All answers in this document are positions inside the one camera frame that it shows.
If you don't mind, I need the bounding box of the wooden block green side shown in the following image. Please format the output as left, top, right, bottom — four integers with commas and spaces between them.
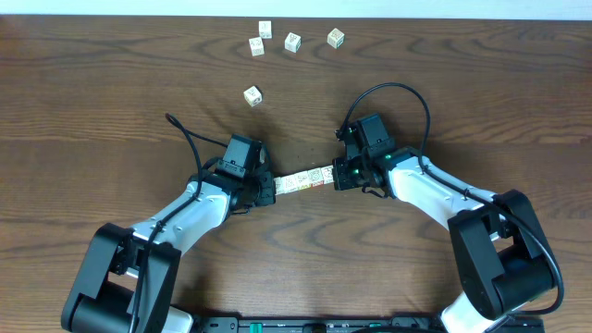
284, 32, 302, 53

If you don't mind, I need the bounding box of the wooden block red side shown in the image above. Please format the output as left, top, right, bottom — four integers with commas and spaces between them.
307, 167, 324, 187

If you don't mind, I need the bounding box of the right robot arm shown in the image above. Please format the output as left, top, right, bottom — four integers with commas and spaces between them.
332, 114, 562, 332

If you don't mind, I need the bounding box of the wooden block yellow side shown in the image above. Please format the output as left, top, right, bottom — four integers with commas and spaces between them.
320, 166, 334, 184

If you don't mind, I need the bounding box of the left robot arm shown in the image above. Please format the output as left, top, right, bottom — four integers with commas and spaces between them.
61, 135, 276, 333

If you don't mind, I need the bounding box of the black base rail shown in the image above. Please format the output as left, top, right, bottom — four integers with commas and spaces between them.
191, 314, 446, 333

